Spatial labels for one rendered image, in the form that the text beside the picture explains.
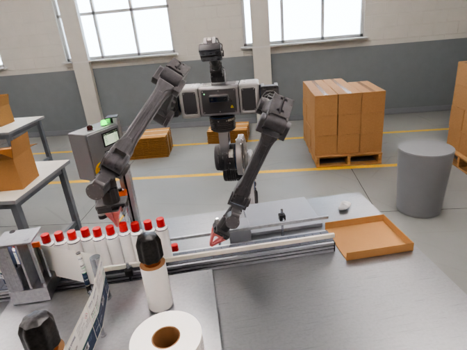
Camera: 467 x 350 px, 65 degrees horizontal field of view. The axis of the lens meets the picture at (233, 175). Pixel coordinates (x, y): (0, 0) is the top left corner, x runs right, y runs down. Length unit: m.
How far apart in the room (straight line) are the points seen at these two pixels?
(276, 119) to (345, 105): 3.37
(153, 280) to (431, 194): 2.82
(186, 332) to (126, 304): 0.43
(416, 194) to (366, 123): 1.42
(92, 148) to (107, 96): 5.89
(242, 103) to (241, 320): 1.00
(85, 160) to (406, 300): 1.29
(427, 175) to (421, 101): 3.92
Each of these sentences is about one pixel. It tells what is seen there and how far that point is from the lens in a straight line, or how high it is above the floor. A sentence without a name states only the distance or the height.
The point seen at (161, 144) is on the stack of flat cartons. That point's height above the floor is 0.20.
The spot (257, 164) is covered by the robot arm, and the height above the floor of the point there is 1.30.
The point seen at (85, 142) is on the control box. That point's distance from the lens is 1.46.
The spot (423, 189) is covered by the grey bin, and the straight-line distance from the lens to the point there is 3.62.
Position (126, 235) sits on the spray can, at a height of 1.04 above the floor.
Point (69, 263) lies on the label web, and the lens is 1.60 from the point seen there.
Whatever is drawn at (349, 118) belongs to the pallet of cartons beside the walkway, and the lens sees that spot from 4.68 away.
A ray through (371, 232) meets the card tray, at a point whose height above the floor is 0.83.
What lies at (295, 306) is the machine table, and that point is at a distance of 1.45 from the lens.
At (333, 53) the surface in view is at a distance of 6.79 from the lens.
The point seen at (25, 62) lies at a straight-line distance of 7.94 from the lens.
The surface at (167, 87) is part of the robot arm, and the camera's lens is 1.36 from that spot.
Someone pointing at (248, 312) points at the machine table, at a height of 0.83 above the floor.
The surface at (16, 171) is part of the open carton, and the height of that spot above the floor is 0.92.
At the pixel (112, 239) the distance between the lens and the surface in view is 1.60.
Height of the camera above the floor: 1.82
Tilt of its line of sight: 23 degrees down
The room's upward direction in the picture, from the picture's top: 5 degrees counter-clockwise
